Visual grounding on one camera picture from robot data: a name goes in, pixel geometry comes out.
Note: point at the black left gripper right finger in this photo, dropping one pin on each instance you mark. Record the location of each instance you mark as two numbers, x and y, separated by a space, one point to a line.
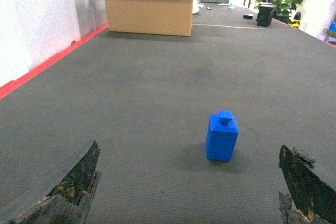
311 195

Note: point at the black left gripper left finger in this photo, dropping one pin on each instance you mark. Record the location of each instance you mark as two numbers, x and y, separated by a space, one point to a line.
64 195

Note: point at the blue bottle-shaped plastic part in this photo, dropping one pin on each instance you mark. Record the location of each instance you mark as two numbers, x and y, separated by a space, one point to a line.
221 137

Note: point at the yellow black striped bollard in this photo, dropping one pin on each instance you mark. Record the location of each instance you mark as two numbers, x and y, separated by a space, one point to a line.
296 20

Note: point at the black device on table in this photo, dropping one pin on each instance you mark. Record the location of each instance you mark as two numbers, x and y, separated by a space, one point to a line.
265 14

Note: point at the small black flat object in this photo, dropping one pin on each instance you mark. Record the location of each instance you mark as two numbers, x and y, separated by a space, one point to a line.
248 16

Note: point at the large cardboard box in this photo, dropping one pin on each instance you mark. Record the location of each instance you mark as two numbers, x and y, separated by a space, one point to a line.
159 17

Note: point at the white plastic object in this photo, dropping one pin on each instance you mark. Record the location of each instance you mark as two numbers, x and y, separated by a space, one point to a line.
195 8

